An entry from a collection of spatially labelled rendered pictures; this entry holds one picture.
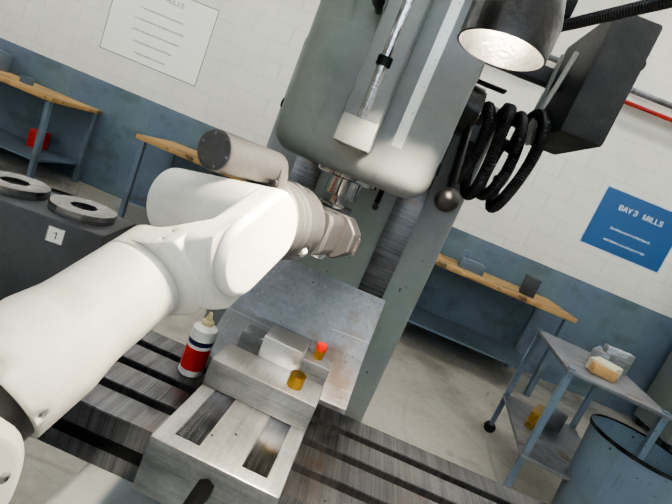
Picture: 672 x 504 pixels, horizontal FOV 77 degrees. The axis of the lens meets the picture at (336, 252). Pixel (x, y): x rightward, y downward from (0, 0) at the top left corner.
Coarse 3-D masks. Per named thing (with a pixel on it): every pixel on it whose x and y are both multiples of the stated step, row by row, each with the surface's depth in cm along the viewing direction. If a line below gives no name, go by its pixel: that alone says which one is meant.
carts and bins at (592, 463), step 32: (64, 192) 230; (576, 352) 264; (608, 352) 249; (512, 384) 295; (608, 384) 216; (512, 416) 265; (544, 416) 219; (576, 416) 286; (608, 416) 234; (544, 448) 240; (576, 448) 258; (608, 448) 203; (640, 448) 210; (512, 480) 226; (576, 480) 214; (608, 480) 201; (640, 480) 193
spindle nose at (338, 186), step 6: (330, 174) 57; (330, 180) 56; (336, 180) 56; (342, 180) 55; (330, 186) 56; (336, 186) 56; (342, 186) 56; (348, 186) 56; (354, 186) 56; (360, 186) 57; (330, 192) 56; (336, 192) 56; (342, 192) 56; (348, 192) 56; (354, 192) 56; (348, 198) 56; (354, 198) 57
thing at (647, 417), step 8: (664, 368) 452; (656, 376) 458; (664, 376) 448; (656, 384) 453; (664, 384) 444; (648, 392) 459; (656, 392) 449; (664, 392) 439; (656, 400) 445; (664, 400) 435; (640, 408) 461; (664, 408) 432; (640, 416) 456; (648, 416) 446; (656, 416) 437; (640, 424) 459; (648, 424) 442; (664, 432) 420; (664, 440) 417
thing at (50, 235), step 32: (0, 192) 58; (32, 192) 60; (0, 224) 57; (32, 224) 58; (64, 224) 58; (96, 224) 61; (128, 224) 68; (0, 256) 58; (32, 256) 58; (64, 256) 59; (0, 288) 59
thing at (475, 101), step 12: (480, 96) 56; (468, 108) 56; (480, 108) 56; (468, 120) 57; (456, 132) 59; (468, 132) 56; (456, 156) 54; (456, 168) 52; (456, 180) 51; (444, 192) 49; (456, 192) 49; (444, 204) 49; (456, 204) 49
